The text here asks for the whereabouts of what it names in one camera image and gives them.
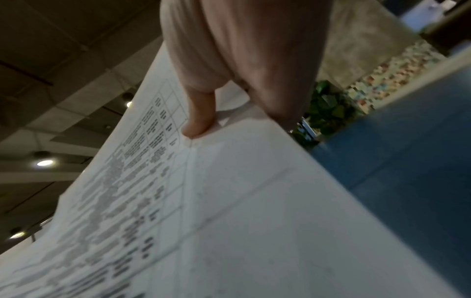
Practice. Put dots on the person's right hand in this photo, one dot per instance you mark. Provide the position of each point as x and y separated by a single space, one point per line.
257 52

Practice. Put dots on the round ceiling light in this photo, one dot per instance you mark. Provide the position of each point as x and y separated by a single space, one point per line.
128 103
16 234
45 162

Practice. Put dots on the dark wooden furniture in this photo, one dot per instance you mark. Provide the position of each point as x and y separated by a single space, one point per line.
447 32

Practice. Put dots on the white printed paper sheet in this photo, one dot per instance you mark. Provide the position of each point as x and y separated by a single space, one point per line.
239 209

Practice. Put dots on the green leafy plant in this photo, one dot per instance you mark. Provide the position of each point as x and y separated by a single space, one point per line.
329 112

